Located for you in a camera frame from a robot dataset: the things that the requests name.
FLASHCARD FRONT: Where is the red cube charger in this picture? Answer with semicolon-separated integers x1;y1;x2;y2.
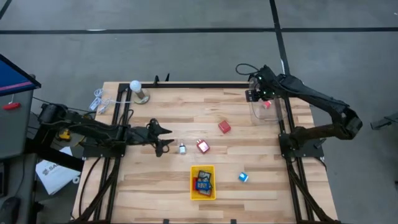
218;120;232;134

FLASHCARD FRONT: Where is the white paper bag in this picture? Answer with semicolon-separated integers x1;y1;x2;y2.
35;146;82;195

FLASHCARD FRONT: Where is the grey cart with blue top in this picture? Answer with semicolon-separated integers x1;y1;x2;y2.
0;53;42;159

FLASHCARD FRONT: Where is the red and white packet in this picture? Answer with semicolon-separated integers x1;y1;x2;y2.
195;139;211;154

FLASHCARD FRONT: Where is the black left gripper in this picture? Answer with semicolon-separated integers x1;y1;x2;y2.
129;118;175;158

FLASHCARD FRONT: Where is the white bulb lamp wooden base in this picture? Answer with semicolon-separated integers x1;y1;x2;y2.
129;80;150;105

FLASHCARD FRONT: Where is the red tag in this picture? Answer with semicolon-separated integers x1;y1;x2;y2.
2;101;22;111

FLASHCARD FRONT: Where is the clear plastic container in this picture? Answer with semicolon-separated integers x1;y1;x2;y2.
248;79;289;127

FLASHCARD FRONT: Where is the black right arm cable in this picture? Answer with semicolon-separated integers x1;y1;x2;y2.
235;63;261;77

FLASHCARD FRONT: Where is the blue framed small display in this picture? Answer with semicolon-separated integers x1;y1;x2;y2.
195;180;213;191

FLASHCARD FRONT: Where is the black aluminium table frame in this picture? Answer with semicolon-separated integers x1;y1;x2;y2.
74;81;340;224

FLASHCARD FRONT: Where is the white coiled cable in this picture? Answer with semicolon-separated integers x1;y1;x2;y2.
89;88;131;111

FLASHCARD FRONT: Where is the black framed small display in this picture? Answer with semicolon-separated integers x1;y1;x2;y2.
197;170;212;183

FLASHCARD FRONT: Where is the yellow slotted plastic basket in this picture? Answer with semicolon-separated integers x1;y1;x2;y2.
190;164;217;201

